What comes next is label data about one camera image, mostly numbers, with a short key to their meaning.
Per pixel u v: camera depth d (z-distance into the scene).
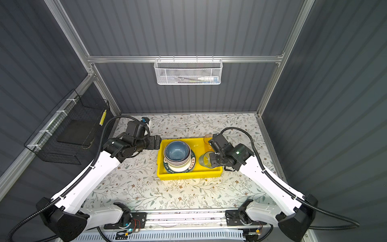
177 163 0.80
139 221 0.72
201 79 0.90
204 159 0.70
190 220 0.75
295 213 0.38
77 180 0.42
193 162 0.89
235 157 0.48
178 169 0.85
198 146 0.98
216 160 0.66
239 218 0.68
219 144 0.54
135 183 0.87
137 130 0.56
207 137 0.91
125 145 0.51
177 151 0.89
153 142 0.67
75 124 0.79
